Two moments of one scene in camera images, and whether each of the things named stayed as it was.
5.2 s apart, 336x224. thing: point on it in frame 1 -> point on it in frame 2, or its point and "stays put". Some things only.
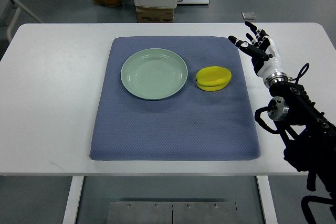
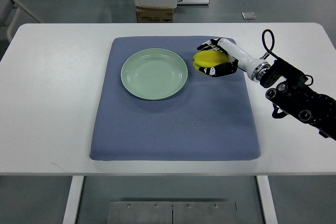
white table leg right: [267, 199] stays put
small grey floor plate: [249, 16] stays put
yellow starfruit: [212, 78] -> [208, 57]
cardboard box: [153, 14] stays put
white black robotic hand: [262, 50] -> [258, 71]
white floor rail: [193, 1] stays put
